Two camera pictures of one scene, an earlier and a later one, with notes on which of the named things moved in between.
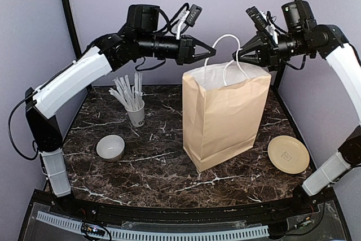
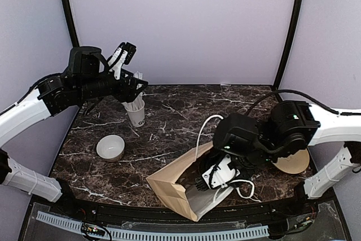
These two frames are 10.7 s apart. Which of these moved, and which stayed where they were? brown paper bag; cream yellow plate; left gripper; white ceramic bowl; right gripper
Moved: right gripper; brown paper bag; left gripper
Stayed: cream yellow plate; white ceramic bowl
